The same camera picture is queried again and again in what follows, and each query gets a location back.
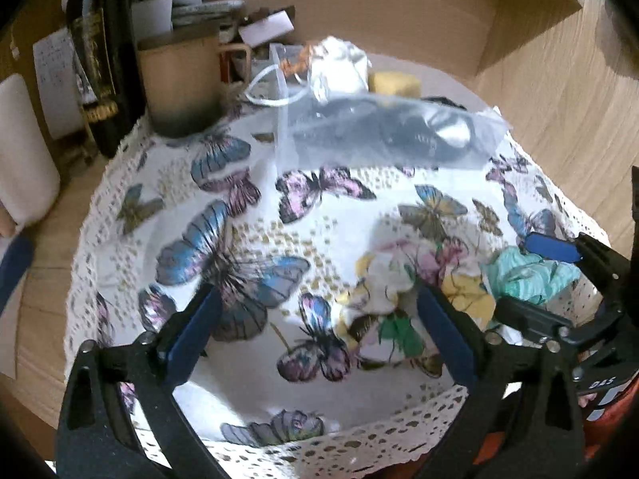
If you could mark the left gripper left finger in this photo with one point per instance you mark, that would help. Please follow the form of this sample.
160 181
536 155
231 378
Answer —
159 363

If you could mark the white small card box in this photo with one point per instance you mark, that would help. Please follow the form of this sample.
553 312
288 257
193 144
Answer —
263 31

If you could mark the black elastic hair band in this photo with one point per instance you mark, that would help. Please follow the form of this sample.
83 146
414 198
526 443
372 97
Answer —
433 131

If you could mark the clear plastic storage box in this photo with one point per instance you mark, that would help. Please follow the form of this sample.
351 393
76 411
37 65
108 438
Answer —
329 115

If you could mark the butterfly lace tablecloth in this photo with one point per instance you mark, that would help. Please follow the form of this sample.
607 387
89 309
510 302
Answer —
277 393

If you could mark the floral patterned cloth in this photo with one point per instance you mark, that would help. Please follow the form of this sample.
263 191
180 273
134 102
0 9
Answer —
377 316

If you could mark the dark wine bottle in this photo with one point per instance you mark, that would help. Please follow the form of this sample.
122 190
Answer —
103 41

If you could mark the white paper sheet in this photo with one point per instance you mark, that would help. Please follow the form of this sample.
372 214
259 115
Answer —
53 58

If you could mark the stack of newspapers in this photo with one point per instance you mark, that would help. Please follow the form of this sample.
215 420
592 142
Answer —
152 18

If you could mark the yellow heart sponge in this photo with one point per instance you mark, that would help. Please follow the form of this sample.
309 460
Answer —
391 82

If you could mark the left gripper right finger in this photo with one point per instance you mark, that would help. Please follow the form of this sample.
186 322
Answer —
467 355

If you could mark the green striped knit cloth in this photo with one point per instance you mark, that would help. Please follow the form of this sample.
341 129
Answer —
527 277

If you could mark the beige mug with lid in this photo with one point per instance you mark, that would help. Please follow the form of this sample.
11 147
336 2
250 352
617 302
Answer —
182 76

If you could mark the white cylindrical candle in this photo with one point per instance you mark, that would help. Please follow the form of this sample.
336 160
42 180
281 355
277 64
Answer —
30 181

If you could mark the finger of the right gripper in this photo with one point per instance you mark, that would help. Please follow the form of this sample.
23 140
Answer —
552 248

